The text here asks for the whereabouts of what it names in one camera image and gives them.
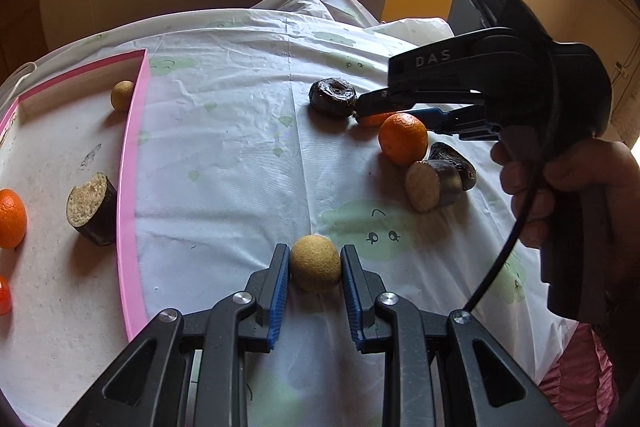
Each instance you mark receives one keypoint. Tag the red cherry tomato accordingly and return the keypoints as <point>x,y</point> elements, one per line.
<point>5,297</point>

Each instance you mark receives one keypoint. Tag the small tan round fruit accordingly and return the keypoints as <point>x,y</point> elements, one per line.
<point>315,264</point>

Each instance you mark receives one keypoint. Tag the tan round longan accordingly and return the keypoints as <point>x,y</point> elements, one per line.
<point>121,95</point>

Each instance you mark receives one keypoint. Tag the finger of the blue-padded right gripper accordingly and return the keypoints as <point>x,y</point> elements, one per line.
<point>361,289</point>

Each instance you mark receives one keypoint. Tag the large orange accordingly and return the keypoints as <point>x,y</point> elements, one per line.
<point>13,219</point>

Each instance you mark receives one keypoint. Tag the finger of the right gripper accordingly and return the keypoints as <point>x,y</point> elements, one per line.
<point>439,120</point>
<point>382,101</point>

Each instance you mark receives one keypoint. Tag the person's right hand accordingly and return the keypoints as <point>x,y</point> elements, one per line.
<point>581,210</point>

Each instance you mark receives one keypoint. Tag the dark round purple fruit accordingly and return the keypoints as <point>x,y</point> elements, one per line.
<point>333,97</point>

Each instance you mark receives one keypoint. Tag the white patterned tablecloth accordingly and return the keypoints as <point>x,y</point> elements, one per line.
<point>232,161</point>

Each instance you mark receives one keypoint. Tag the pink-rimmed white tray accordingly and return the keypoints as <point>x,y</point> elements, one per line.
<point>69,150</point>

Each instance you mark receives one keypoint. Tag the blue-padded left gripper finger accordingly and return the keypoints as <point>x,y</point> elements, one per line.
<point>269,288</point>

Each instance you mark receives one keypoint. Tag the small orange carrot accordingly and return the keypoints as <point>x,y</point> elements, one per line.
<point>373,121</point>

